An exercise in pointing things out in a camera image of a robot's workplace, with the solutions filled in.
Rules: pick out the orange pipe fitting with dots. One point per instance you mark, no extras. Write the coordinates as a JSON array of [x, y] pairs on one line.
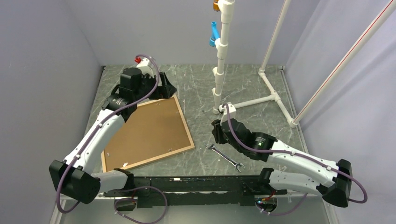
[[215, 5]]

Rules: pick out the wooden picture frame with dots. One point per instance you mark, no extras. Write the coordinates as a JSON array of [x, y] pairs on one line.
[[155, 131]]

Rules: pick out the blue pipe fitting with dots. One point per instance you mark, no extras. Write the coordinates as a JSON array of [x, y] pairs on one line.
[[215, 36]]

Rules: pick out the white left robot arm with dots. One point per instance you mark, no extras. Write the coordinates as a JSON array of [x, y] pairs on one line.
[[74, 176]]

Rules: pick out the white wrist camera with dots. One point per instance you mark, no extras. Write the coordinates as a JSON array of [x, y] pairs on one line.
[[228, 111], [145, 66]]

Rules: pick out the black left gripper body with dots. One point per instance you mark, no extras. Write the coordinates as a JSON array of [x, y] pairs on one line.
[[148, 84]]

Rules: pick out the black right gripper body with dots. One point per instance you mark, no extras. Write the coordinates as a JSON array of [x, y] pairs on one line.
[[221, 137]]

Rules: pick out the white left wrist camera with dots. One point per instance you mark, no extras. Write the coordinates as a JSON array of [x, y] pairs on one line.
[[145, 66]]

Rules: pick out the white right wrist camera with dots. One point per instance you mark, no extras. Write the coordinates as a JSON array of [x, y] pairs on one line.
[[228, 111]]

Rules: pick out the silver open-end wrench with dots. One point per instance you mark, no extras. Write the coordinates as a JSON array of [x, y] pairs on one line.
[[237, 165]]

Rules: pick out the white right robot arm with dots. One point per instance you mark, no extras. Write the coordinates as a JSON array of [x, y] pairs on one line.
[[328, 179]]

